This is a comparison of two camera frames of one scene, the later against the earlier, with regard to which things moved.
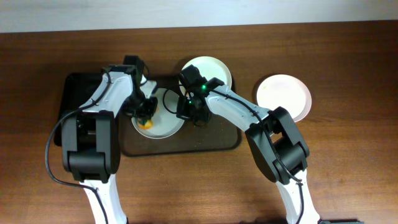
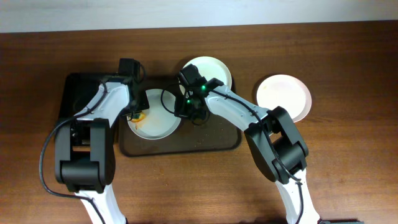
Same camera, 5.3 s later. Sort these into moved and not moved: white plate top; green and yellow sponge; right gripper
Moved: green and yellow sponge
Not moved: right gripper; white plate top
